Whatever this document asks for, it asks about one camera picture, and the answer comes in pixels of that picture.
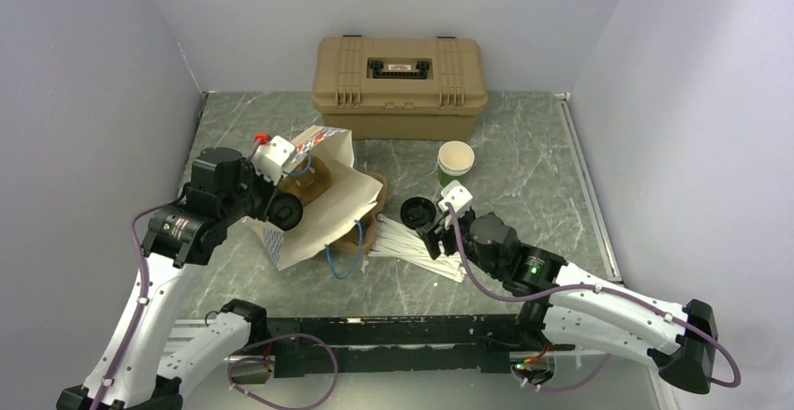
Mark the paper bag with blue handles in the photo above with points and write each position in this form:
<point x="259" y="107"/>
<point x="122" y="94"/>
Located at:
<point x="331" y="216"/>

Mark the aluminium side rail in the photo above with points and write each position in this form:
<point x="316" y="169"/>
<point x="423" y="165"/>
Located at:
<point x="595" y="209"/>

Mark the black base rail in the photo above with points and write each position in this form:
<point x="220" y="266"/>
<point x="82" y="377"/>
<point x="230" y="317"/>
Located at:
<point x="384" y="344"/>

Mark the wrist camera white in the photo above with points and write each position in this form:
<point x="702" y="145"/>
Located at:
<point x="456" y="195"/>
<point x="272" y="155"/>

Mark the black cup lid stack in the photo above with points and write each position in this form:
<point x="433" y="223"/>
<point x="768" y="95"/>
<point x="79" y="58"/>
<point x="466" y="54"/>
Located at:
<point x="416" y="212"/>

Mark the green paper cup stack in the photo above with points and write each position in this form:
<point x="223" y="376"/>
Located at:
<point x="454" y="160"/>

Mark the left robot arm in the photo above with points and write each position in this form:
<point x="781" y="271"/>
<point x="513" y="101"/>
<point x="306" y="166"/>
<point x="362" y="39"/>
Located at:
<point x="134" y="372"/>

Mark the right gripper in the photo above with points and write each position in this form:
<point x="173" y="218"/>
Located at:
<point x="431" y="237"/>

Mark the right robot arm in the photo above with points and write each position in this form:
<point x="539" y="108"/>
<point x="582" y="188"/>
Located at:
<point x="564" y="304"/>

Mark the pile of wrapped straws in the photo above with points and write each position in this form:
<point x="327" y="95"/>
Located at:
<point x="393" y="239"/>

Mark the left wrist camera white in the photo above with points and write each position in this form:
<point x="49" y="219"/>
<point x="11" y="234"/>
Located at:
<point x="272" y="155"/>

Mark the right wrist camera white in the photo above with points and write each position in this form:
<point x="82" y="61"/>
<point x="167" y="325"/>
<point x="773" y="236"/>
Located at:
<point x="456" y="195"/>

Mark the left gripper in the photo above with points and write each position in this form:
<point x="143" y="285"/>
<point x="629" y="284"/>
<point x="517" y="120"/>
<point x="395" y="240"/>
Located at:
<point x="270" y="191"/>

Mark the tan plastic toolbox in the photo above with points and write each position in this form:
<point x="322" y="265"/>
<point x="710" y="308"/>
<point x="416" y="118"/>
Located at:
<point x="400" y="88"/>

